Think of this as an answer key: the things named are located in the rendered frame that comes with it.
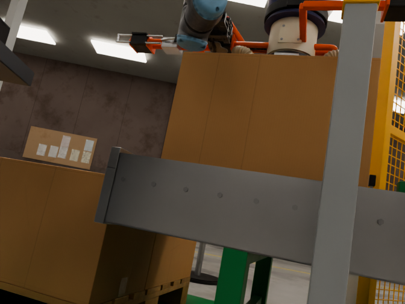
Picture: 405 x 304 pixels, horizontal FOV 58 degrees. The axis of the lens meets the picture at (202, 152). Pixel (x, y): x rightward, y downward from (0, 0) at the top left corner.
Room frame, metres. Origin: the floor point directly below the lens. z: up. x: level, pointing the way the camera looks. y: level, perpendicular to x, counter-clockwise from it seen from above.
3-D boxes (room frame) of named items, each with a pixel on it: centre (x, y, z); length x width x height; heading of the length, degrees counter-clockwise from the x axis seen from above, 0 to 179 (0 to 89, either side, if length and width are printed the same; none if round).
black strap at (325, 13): (1.21, -0.24, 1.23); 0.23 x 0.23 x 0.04
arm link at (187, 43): (0.98, 0.09, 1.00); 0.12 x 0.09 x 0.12; 13
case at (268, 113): (1.21, -0.22, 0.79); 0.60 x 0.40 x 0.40; 71
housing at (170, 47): (1.35, 0.20, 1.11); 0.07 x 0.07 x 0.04; 72
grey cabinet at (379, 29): (1.96, -0.87, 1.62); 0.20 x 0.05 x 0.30; 72
